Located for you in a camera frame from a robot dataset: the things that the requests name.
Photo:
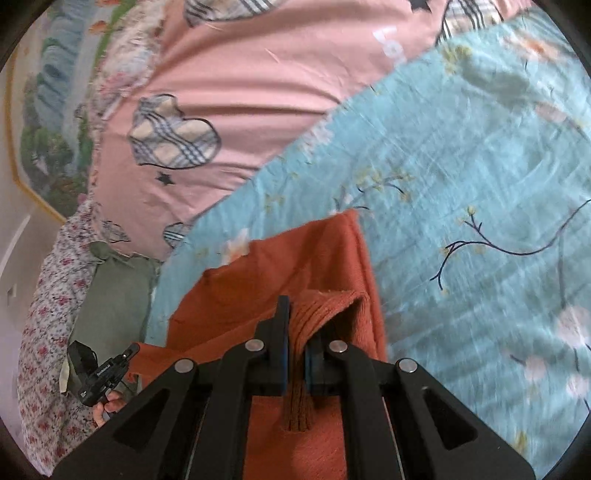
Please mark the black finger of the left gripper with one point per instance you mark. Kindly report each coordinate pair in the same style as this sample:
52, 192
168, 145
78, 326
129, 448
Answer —
123, 360

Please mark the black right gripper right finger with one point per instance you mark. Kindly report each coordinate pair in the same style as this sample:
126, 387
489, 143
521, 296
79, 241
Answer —
399, 422

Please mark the person's left hand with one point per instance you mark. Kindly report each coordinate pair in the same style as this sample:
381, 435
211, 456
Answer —
102, 411

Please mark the pink plaid-heart duvet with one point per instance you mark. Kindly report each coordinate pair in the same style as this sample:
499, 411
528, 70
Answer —
191, 98

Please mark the rust orange knitted garment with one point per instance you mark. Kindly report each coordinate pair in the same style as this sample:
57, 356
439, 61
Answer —
324, 269

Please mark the olive green pillow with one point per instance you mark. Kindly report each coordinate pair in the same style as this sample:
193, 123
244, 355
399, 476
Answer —
114, 311

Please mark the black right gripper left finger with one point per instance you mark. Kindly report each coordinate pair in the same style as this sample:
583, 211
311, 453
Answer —
192, 421

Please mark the white floral fabric pillow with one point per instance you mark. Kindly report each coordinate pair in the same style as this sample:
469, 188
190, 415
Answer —
55, 423

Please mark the framed landscape painting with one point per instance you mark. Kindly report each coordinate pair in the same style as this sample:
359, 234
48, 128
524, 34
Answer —
51, 71

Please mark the teal floral bed sheet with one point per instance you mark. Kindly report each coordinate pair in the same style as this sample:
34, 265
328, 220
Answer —
469, 168

